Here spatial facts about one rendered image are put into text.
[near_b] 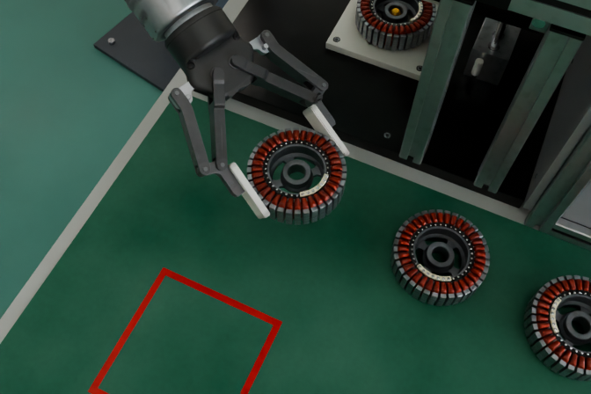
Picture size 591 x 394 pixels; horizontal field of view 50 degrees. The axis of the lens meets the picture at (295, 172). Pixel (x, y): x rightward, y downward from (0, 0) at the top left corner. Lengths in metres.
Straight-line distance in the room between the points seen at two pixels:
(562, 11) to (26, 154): 1.54
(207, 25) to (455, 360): 0.46
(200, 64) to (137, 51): 1.29
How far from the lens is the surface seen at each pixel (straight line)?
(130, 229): 0.82
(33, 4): 2.25
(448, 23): 0.65
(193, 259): 0.79
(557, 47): 0.64
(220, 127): 0.69
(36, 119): 1.94
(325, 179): 0.70
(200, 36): 0.69
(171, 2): 0.69
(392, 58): 0.92
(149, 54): 1.98
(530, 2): 0.58
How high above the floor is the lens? 1.47
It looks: 60 degrees down
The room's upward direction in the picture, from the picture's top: straight up
